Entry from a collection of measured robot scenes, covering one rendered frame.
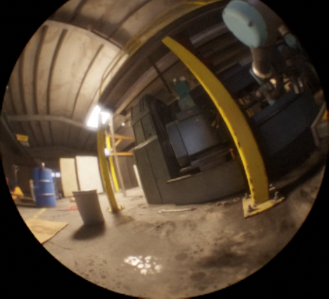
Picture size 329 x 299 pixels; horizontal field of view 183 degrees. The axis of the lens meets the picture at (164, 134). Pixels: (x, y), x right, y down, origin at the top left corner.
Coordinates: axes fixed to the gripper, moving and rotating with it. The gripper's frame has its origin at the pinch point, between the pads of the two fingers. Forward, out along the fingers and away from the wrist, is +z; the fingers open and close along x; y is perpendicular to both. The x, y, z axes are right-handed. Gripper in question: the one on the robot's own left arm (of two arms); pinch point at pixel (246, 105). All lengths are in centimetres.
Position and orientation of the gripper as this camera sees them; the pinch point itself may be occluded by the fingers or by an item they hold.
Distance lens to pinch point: 113.1
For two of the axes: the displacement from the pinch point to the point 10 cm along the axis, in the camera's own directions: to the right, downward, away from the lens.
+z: -1.8, 4.0, 9.0
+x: -9.4, 2.1, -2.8
